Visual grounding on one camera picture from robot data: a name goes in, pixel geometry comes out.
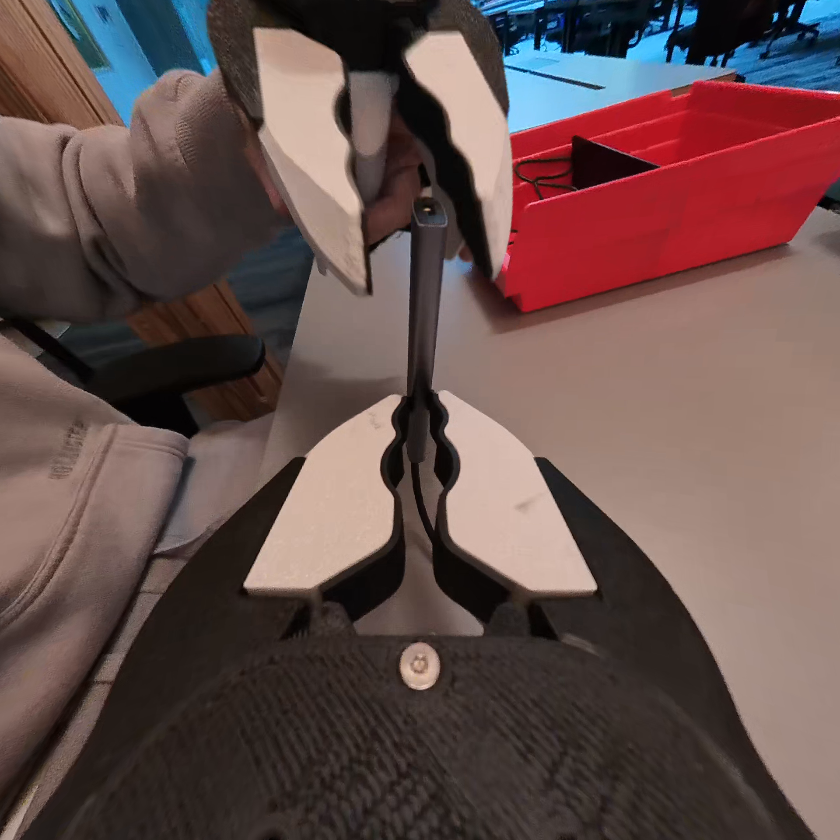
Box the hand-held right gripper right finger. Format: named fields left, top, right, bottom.
left=433, top=390, right=599, bottom=623

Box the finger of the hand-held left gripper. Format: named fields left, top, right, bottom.
left=252, top=28, right=375, bottom=296
left=399, top=31, right=514, bottom=282

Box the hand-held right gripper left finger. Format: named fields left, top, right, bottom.
left=244, top=392, right=406, bottom=618

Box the grey adapter with black cable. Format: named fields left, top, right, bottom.
left=406, top=197, right=454, bottom=549

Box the person's left forearm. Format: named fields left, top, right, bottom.
left=0, top=69, right=296, bottom=322

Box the grey desk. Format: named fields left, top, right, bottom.
left=259, top=203, right=840, bottom=840

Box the person's left hand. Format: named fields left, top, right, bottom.
left=364, top=125, right=434, bottom=250

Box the neighbouring grey table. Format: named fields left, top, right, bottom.
left=505, top=49, right=739, bottom=132

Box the black chair armrest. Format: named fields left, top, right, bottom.
left=0, top=318, right=266, bottom=437

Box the red plastic bin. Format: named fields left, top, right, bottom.
left=493, top=80, right=840, bottom=315

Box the person's grey hoodie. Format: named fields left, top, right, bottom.
left=0, top=325, right=198, bottom=795

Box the black office chair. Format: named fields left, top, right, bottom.
left=666, top=0, right=746, bottom=67
left=761, top=0, right=823, bottom=60

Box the black cable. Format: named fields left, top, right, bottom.
left=513, top=157, right=578, bottom=201

